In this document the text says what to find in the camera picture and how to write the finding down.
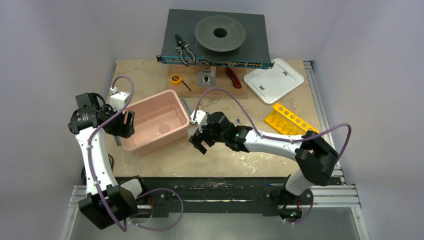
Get clear petri dish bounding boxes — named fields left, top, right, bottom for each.
left=157, top=123, right=171, bottom=135

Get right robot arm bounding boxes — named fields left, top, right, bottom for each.
left=188, top=110, right=339, bottom=204

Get red utility knife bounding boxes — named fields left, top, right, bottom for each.
left=225, top=67, right=242, bottom=89

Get black wire stripper pliers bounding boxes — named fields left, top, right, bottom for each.
left=174, top=34, right=197, bottom=67

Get white squeeze bottle red cap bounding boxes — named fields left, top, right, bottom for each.
left=187, top=126, right=197, bottom=140

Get aluminium rail frame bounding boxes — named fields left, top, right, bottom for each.
left=67, top=60, right=369, bottom=240

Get white plastic lid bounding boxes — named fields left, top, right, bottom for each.
left=243, top=58, right=305, bottom=105

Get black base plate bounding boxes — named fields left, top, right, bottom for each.
left=116, top=176, right=314, bottom=218

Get grey cable spool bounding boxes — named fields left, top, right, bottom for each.
left=194, top=15, right=247, bottom=64

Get yellow test tube rack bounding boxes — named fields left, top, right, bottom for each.
left=263, top=103, right=320, bottom=136

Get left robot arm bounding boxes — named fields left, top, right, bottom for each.
left=68, top=91, right=149, bottom=230

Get wooden board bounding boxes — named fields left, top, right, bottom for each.
left=165, top=64, right=248, bottom=99

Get grey metal bracket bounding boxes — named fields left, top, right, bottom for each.
left=197, top=66, right=217, bottom=87

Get pink plastic bin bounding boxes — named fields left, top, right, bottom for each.
left=121, top=90, right=190, bottom=156

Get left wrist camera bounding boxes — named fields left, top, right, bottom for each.
left=109, top=87, right=131, bottom=112

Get yellow tape measure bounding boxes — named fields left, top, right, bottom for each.
left=170, top=73, right=192, bottom=92

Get grey network switch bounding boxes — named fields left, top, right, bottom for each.
left=156, top=9, right=274, bottom=70

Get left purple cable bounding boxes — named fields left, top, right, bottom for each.
left=87, top=75, right=184, bottom=233

